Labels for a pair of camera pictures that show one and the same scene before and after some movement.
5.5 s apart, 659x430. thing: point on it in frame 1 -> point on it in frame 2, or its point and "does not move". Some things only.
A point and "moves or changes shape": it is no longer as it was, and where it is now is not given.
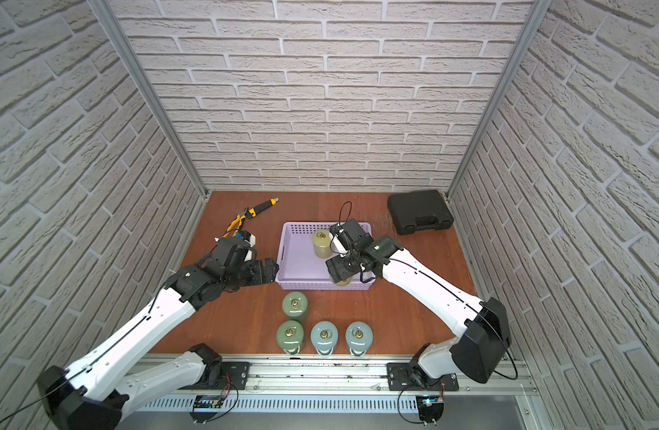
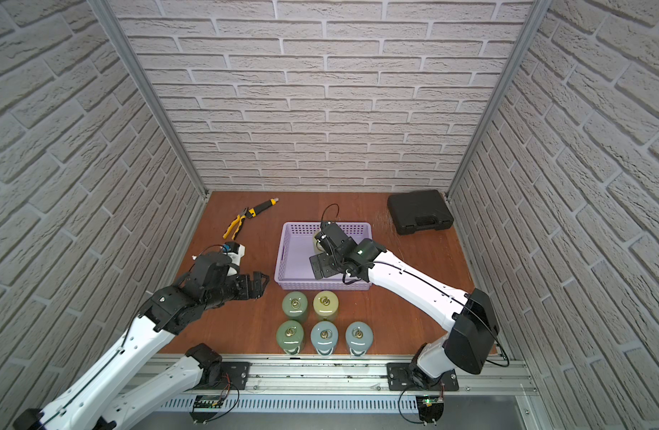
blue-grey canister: (359, 338) does not move
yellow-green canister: (345, 282) -> (314, 242)
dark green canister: (295, 305) does not move
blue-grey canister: (324, 338) does not move
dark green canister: (290, 337) does not move
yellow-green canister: (321, 244) moves or changes shape
